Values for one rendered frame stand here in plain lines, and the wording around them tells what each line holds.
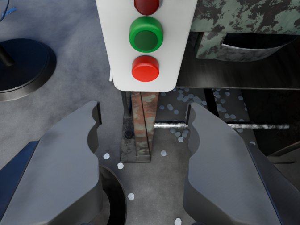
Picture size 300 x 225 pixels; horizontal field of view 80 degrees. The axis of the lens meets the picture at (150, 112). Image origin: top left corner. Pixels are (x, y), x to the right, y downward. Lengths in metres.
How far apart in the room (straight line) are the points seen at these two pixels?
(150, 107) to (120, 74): 0.17
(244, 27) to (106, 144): 0.59
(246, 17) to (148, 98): 0.19
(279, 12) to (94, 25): 1.01
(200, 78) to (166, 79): 0.30
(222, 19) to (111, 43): 0.19
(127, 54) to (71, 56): 0.87
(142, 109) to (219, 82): 0.24
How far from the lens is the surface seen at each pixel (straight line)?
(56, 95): 0.91
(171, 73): 0.20
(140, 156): 0.67
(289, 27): 0.37
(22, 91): 0.96
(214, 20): 0.31
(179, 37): 0.17
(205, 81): 0.50
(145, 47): 0.16
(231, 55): 0.49
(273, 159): 0.83
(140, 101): 0.34
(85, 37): 1.14
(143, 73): 0.18
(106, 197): 0.69
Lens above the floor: 0.68
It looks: 61 degrees down
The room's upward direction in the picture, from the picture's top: 4 degrees clockwise
